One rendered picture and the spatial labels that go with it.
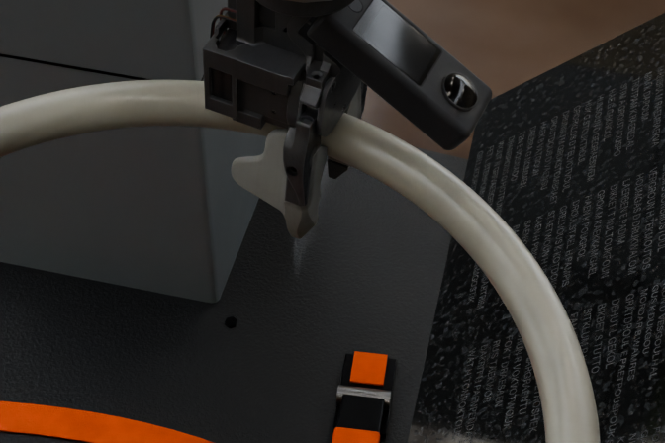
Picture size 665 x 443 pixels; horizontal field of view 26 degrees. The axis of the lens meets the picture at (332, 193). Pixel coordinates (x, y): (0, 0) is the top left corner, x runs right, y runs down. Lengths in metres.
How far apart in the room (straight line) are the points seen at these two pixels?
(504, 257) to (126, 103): 0.26
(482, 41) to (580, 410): 1.69
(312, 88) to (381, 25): 0.06
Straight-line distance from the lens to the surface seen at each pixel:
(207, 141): 1.82
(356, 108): 0.96
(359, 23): 0.85
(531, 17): 2.52
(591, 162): 1.26
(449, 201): 0.89
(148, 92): 0.93
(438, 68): 0.87
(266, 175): 0.93
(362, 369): 1.95
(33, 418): 1.95
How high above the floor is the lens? 1.59
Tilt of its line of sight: 47 degrees down
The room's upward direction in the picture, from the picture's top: straight up
